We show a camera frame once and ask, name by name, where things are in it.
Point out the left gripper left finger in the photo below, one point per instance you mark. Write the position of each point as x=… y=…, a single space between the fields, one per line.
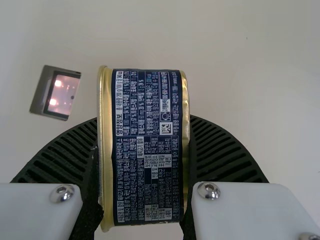
x=50 y=160

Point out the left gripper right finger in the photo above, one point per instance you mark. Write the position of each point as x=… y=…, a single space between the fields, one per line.
x=225 y=162

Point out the rectangular gold tin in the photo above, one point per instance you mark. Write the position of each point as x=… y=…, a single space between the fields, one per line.
x=145 y=150

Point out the small square scanner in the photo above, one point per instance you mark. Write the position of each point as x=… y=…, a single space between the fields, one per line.
x=58 y=93

